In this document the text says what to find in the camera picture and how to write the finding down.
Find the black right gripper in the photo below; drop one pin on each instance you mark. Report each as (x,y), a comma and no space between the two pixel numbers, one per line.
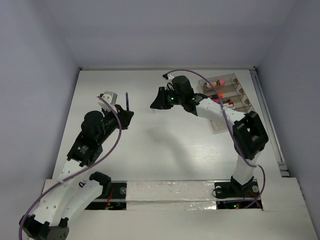
(160,102)

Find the clear plastic organizer tray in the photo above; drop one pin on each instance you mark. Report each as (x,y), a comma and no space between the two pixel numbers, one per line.
(232,92)

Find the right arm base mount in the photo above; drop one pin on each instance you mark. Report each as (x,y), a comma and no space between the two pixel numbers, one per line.
(228,199)

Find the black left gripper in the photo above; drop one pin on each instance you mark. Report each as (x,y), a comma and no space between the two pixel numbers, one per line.
(124,116)

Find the white foam front board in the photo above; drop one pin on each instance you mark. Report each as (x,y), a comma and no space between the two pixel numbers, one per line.
(179,210)

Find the purple gel pen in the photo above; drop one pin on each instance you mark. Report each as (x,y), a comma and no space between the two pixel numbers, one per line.
(127,101)

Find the white pen red cap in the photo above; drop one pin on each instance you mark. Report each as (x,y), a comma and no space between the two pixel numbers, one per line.
(228,104)

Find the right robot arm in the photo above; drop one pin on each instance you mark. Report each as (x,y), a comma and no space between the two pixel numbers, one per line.
(246,129)

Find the pink black highlighter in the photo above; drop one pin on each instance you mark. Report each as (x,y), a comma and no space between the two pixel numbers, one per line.
(216,101)

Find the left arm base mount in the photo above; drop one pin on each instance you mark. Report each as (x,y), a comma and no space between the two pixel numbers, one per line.
(115,201)

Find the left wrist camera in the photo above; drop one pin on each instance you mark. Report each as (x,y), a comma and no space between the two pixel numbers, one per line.
(107,100)

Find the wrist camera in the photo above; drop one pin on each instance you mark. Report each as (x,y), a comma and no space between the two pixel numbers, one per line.
(107,100)
(168,77)

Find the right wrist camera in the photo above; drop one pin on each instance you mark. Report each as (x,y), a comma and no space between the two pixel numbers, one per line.
(168,77)

